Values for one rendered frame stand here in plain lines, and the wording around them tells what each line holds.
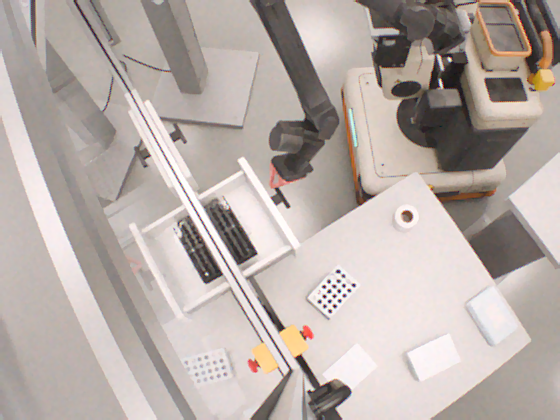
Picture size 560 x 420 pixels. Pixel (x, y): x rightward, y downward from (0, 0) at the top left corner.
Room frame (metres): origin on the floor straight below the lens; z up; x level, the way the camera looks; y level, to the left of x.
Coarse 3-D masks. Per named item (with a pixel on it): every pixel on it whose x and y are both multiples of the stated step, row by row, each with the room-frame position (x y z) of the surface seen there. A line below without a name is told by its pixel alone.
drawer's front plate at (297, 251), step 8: (240, 160) 0.52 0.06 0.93; (248, 168) 0.49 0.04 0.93; (248, 176) 0.47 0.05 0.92; (256, 176) 0.46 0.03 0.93; (256, 184) 0.44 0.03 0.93; (256, 192) 0.44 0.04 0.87; (264, 192) 0.41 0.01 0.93; (264, 200) 0.39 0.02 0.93; (264, 208) 0.40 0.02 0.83; (272, 208) 0.37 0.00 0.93; (272, 216) 0.36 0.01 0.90; (280, 216) 0.34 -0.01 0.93; (280, 224) 0.32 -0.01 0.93; (280, 232) 0.32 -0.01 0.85; (288, 232) 0.30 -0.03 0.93; (288, 240) 0.28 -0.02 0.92; (296, 240) 0.27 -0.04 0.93; (296, 248) 0.25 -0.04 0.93; (296, 256) 0.25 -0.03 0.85
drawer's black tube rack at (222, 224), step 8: (216, 200) 0.43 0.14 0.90; (208, 208) 0.41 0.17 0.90; (216, 208) 0.42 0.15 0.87; (216, 216) 0.39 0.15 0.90; (224, 216) 0.39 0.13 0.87; (232, 216) 0.39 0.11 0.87; (216, 224) 0.36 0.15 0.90; (224, 224) 0.36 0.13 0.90; (224, 232) 0.34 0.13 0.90; (232, 232) 0.34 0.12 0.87; (240, 232) 0.34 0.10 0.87; (224, 240) 0.32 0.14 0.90; (232, 240) 0.31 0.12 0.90; (240, 240) 0.31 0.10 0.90; (232, 248) 0.30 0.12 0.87; (240, 248) 0.29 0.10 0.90; (232, 256) 0.28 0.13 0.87; (240, 256) 0.28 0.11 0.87; (248, 256) 0.27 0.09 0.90; (240, 264) 0.26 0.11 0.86
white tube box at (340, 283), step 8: (336, 272) 0.20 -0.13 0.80; (344, 272) 0.19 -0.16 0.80; (328, 280) 0.18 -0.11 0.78; (336, 280) 0.17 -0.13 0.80; (344, 280) 0.17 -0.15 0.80; (352, 280) 0.16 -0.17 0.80; (320, 288) 0.16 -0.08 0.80; (328, 288) 0.16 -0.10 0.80; (336, 288) 0.15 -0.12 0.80; (344, 288) 0.15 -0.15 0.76; (352, 288) 0.14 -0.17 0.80; (320, 296) 0.14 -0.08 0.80; (328, 296) 0.14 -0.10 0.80; (336, 296) 0.13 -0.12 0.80; (344, 296) 0.13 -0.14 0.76; (312, 304) 0.13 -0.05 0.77; (320, 304) 0.12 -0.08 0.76; (328, 304) 0.11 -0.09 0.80; (336, 304) 0.11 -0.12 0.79; (328, 312) 0.10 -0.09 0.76
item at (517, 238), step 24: (552, 168) 0.37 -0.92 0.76; (528, 192) 0.31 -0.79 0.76; (552, 192) 0.29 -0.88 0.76; (504, 216) 0.29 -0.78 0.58; (528, 216) 0.23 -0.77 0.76; (552, 216) 0.21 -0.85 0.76; (480, 240) 0.27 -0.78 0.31; (504, 240) 0.22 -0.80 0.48; (528, 240) 0.18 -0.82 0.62; (552, 240) 0.14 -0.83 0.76; (504, 264) 0.14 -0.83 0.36; (528, 264) 0.11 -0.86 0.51; (552, 264) 0.07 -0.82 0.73
